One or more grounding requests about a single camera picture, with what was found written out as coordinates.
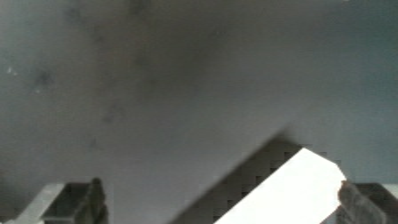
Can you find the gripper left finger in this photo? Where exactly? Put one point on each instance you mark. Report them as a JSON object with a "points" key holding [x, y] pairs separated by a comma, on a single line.
{"points": [[69, 203]]}

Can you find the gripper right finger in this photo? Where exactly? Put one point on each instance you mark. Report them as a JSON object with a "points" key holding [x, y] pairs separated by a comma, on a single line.
{"points": [[368, 204]]}

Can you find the white drawer box with knob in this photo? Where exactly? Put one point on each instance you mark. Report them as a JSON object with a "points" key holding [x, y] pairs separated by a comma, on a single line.
{"points": [[275, 191]]}

